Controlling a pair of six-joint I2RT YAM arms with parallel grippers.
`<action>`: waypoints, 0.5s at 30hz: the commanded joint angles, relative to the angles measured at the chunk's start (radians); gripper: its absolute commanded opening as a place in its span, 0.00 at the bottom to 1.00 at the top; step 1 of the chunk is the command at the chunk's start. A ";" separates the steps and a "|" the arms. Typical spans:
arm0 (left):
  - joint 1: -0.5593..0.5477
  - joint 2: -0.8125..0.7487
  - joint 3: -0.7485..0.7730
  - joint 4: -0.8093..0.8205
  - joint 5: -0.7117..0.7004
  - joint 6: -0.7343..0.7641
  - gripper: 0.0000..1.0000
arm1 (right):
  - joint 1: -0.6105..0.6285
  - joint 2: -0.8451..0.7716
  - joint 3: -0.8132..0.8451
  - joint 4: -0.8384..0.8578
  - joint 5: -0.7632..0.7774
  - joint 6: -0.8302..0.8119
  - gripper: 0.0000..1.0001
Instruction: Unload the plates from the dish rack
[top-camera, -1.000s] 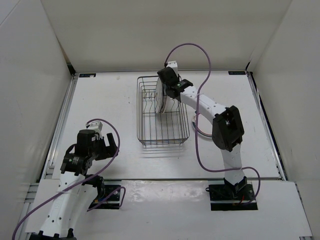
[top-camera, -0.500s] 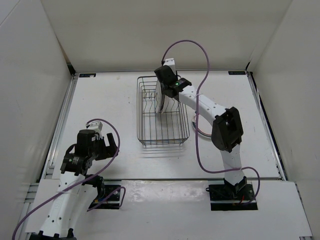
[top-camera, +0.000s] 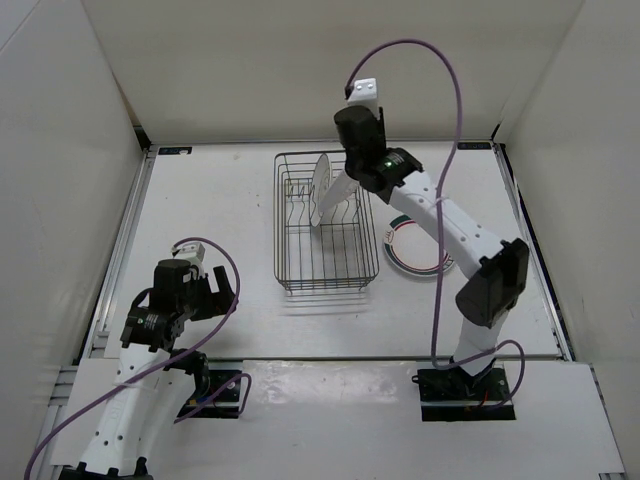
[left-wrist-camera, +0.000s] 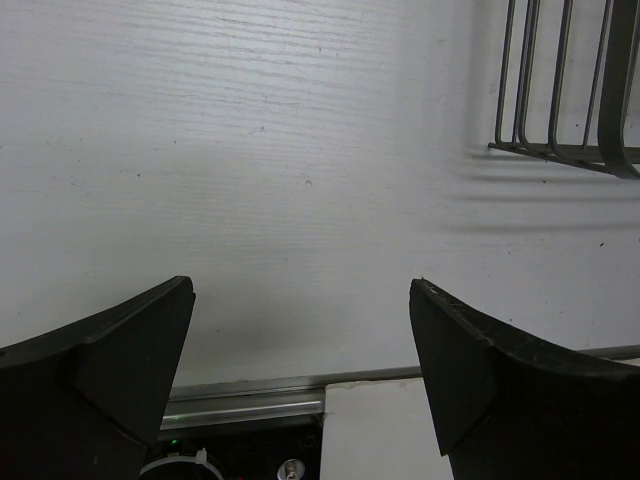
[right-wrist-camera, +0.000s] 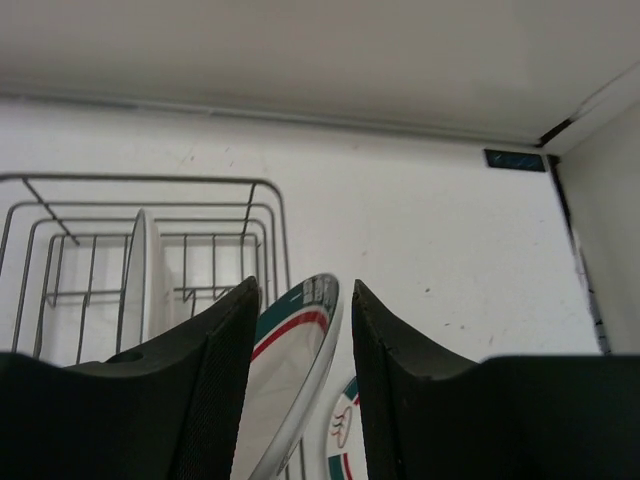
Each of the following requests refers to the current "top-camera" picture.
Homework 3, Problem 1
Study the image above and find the purple cable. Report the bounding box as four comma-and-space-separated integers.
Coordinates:
344, 39, 527, 411
24, 237, 253, 476

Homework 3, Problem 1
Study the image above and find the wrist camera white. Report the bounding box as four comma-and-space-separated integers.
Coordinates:
171, 241, 205, 278
346, 78, 380, 119

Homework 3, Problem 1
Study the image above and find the green red rimmed plate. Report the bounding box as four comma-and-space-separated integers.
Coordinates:
383, 215, 440, 280

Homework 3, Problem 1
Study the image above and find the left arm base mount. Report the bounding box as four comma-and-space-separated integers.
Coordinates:
176, 368, 252, 420

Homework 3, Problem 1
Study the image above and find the white plate in rack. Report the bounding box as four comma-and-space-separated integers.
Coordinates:
309, 153, 332, 227

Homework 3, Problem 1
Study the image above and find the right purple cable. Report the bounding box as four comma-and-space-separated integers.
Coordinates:
344, 39, 527, 411

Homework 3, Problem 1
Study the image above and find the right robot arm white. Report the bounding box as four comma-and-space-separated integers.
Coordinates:
334, 106, 529, 400

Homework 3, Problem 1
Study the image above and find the wire dish rack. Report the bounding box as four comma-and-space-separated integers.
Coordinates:
273, 150, 380, 294

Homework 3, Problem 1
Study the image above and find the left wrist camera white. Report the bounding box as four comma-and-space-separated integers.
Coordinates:
171, 241, 205, 278

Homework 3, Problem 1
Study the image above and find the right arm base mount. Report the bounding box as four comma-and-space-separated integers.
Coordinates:
411, 367, 516, 422

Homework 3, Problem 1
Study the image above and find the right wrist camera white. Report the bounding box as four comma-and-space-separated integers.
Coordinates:
346, 78, 380, 119

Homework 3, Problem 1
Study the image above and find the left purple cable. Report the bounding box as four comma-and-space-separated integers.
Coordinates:
24, 237, 253, 476

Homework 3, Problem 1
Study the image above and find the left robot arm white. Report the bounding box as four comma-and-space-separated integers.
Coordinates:
60, 259, 235, 479

